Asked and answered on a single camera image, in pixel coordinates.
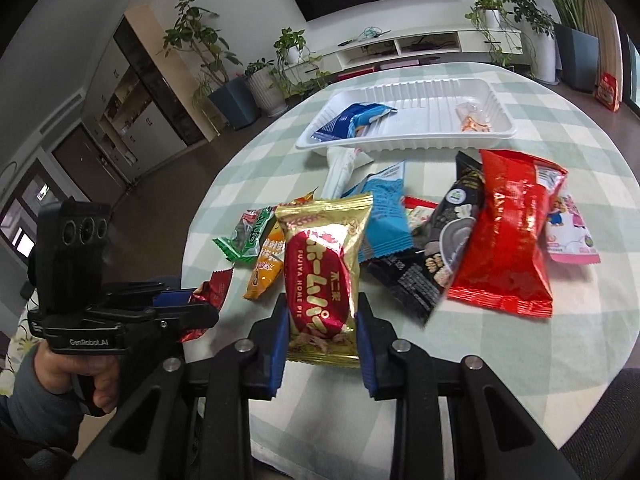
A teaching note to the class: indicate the small clear snack packet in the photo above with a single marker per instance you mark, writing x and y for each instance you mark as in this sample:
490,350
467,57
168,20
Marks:
472,121

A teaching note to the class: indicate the person's left hand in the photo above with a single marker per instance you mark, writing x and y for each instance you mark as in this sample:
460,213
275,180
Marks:
55,367

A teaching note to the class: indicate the floral cloth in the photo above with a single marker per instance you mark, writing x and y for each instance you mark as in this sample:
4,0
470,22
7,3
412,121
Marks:
15,355

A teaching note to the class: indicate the white plastic tray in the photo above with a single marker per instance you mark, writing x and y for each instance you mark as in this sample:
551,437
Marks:
425,110

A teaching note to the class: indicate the person's left forearm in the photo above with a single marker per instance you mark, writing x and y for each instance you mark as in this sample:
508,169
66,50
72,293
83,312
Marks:
30,420

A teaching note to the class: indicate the dark blue snack packet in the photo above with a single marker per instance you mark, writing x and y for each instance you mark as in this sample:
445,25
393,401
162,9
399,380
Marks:
345,122

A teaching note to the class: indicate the pink snack packet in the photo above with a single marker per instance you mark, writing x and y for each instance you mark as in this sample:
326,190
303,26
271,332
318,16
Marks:
570,240

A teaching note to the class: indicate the white television cabinet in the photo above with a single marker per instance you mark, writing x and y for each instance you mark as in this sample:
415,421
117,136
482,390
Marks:
450,37

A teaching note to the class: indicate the small dark red snack packet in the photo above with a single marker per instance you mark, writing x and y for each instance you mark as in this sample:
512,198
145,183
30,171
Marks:
215,287

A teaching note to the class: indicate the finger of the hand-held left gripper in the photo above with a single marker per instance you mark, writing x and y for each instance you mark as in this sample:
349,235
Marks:
170,299
195,317

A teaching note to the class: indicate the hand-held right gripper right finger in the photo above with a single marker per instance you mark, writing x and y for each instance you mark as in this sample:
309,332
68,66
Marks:
367,360

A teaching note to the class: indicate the green checked tablecloth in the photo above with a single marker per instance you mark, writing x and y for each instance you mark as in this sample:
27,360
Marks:
575,125

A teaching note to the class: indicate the plant in smooth white pot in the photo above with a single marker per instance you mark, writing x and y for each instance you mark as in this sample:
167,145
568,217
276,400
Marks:
545,55

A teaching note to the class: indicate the light blue snack packet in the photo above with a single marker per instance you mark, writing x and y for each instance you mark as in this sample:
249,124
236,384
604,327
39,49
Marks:
387,215

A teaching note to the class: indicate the trailing plant in small pot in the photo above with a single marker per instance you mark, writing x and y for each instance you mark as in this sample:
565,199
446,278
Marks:
492,17
292,52

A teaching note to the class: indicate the long black snack packet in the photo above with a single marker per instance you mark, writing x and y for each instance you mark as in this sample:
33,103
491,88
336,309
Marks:
460,225

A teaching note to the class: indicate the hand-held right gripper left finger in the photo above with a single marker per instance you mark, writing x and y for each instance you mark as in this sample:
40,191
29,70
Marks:
277,357

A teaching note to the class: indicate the green snack packet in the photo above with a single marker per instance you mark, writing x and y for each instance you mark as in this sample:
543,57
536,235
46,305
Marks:
245,240

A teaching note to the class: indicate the tall cabinet with glass doors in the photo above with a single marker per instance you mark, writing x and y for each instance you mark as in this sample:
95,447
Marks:
145,100

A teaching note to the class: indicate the orange snack packet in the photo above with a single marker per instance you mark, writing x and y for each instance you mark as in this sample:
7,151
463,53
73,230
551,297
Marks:
265,265

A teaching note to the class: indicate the black snack packet white text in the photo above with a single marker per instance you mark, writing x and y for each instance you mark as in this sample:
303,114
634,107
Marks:
405,280

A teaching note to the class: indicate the black mesh chair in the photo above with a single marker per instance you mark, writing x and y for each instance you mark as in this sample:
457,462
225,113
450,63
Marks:
610,425

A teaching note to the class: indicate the red peach-print snack packet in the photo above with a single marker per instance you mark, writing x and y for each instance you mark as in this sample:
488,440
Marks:
417,215

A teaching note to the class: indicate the leafy tree in dark pot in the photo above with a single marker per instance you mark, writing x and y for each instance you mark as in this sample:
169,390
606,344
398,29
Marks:
230,100

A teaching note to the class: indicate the broad-leaf plant in dark pot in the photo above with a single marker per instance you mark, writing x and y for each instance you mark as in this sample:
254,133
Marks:
577,55

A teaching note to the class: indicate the red gift bag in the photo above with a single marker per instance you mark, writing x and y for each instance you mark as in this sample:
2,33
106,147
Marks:
607,92

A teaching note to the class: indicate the red storage box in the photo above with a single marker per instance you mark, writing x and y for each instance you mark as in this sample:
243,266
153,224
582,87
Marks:
355,74

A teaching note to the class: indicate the gold and red snack packet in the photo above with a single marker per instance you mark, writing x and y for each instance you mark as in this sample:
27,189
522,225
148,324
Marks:
320,270

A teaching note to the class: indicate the large red snack packet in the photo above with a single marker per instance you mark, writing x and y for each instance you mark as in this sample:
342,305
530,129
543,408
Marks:
505,240

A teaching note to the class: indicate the plant in white ribbed pot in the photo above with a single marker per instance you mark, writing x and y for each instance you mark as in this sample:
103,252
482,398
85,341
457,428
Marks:
267,90

